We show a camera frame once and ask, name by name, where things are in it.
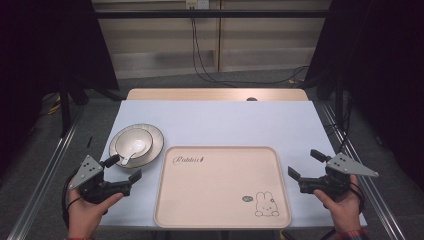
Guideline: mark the light wooden table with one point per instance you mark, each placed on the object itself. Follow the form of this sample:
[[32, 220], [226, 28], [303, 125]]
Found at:
[[200, 94]]

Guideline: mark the white ceramic spoon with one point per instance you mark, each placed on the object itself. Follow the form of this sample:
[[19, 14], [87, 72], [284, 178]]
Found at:
[[136, 146]]

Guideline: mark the black curtain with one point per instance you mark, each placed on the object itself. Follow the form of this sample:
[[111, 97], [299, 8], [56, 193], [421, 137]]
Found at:
[[46, 50], [383, 66]]

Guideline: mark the white bowl with dark rim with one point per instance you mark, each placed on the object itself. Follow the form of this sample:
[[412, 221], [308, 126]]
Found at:
[[128, 137]]

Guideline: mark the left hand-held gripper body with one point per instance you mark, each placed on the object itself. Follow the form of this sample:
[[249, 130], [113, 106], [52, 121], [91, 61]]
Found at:
[[87, 170]]

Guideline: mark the black stand post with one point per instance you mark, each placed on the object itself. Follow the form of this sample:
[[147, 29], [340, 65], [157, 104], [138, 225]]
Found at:
[[65, 110], [339, 100]]

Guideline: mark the white table cover sheet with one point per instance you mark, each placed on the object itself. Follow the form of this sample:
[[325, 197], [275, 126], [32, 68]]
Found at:
[[226, 123]]

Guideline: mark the black horizontal bar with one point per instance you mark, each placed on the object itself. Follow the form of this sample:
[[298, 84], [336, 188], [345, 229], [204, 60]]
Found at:
[[213, 14]]

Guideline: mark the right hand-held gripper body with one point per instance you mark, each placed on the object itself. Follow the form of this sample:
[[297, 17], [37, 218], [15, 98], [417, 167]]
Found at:
[[346, 166]]

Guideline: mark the metal floor rail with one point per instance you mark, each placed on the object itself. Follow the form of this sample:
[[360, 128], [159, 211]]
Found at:
[[376, 186], [43, 176]]

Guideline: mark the white wall outlet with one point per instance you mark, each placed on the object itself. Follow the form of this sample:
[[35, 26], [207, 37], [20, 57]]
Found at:
[[197, 3]]

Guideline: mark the person's right hand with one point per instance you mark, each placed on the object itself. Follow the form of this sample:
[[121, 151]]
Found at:
[[343, 210]]

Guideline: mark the small black stick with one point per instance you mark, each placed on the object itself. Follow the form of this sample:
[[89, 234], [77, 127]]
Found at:
[[89, 142]]

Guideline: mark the white plate with dark rim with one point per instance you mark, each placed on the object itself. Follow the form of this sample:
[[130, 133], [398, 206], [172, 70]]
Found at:
[[157, 144]]

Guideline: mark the person's left hand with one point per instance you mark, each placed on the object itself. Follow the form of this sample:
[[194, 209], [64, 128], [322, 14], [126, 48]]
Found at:
[[84, 215]]

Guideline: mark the beige tray with rabbit print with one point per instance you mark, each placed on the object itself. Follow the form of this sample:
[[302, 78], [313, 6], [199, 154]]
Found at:
[[216, 190]]

